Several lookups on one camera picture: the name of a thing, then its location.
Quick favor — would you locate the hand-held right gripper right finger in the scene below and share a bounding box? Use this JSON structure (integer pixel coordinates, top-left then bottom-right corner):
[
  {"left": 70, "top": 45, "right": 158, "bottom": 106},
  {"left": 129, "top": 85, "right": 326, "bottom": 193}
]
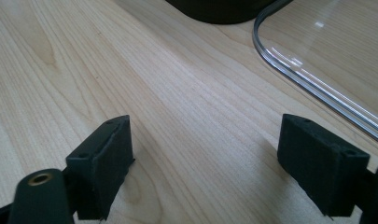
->
[{"left": 276, "top": 113, "right": 371, "bottom": 217}]

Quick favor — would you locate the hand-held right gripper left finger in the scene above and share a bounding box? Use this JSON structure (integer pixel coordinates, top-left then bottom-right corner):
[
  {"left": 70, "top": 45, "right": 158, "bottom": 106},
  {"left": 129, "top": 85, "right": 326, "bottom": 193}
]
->
[{"left": 65, "top": 114, "right": 135, "bottom": 221}]

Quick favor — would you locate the clear plastic container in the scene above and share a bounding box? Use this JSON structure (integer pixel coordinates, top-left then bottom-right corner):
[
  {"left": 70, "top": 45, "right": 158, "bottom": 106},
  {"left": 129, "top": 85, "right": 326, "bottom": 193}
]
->
[{"left": 252, "top": 0, "right": 378, "bottom": 147}]

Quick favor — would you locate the black round object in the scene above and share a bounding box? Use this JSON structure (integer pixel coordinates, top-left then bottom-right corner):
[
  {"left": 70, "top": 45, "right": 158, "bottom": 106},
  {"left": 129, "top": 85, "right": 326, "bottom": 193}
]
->
[{"left": 165, "top": 0, "right": 294, "bottom": 25}]

